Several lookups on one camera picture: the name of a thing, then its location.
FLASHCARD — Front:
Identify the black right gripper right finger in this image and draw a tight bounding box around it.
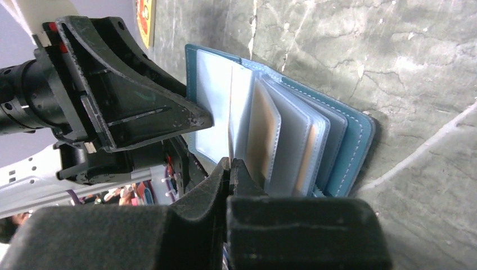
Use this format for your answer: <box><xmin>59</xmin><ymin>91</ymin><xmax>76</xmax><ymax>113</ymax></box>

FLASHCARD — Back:
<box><xmin>226</xmin><ymin>159</ymin><xmax>393</xmax><ymax>269</ymax></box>

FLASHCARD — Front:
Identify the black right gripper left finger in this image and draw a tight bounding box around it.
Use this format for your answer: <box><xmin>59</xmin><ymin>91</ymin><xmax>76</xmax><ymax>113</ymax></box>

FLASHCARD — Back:
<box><xmin>1</xmin><ymin>157</ymin><xmax>230</xmax><ymax>269</ymax></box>

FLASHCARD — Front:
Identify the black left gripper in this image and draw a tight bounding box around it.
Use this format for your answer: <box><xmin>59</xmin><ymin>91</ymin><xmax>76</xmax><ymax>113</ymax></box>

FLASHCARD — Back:
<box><xmin>1</xmin><ymin>16</ymin><xmax>213</xmax><ymax>186</ymax></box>

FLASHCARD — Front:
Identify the blue leather card holder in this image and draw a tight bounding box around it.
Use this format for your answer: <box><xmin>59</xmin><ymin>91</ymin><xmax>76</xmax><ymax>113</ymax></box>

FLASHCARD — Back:
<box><xmin>185</xmin><ymin>44</ymin><xmax>376</xmax><ymax>197</ymax></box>

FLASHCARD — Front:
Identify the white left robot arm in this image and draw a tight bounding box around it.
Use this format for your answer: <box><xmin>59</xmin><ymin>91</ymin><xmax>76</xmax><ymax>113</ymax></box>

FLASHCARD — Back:
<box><xmin>1</xmin><ymin>16</ymin><xmax>212</xmax><ymax>217</ymax></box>

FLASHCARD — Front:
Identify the orange patterned card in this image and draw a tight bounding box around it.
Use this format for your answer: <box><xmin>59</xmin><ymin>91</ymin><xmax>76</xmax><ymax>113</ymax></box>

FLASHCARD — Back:
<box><xmin>135</xmin><ymin>0</ymin><xmax>156</xmax><ymax>49</ymax></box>

